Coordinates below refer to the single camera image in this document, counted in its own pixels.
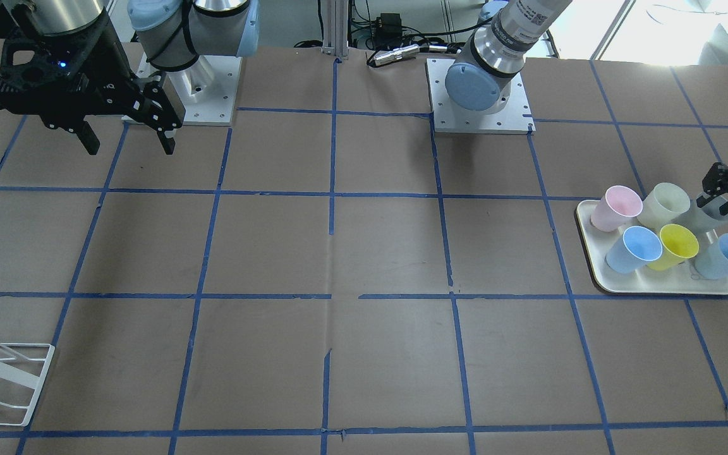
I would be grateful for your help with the silver cylindrical connector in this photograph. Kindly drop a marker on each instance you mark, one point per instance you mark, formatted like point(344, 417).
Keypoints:
point(381, 58)

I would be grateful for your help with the frosted grey plastic cup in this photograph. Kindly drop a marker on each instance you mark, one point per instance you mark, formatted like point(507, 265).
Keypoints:
point(700, 220)

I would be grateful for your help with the pink plastic cup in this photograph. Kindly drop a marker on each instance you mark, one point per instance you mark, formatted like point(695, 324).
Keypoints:
point(618, 205)

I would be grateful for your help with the aluminium frame post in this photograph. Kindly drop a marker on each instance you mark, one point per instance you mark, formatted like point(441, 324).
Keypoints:
point(335, 40)

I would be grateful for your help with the yellow plastic cup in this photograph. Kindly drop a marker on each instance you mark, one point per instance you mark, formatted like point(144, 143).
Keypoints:
point(679, 244)

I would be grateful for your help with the white serving tray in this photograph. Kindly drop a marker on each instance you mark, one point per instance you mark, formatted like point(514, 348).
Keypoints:
point(681, 279)

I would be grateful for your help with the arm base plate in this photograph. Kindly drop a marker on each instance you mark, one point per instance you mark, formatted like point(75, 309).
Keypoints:
point(208, 90)
point(511, 114)

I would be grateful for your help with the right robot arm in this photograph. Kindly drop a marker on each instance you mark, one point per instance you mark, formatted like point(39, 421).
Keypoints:
point(174, 34)

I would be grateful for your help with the light blue plastic cup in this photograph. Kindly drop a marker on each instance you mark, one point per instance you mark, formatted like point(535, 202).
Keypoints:
point(712, 263)

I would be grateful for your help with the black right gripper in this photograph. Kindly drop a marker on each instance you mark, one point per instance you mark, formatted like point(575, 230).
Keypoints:
point(106, 58)

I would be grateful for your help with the pale green plastic cup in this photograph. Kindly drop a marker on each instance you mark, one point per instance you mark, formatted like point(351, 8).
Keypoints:
point(665, 203)

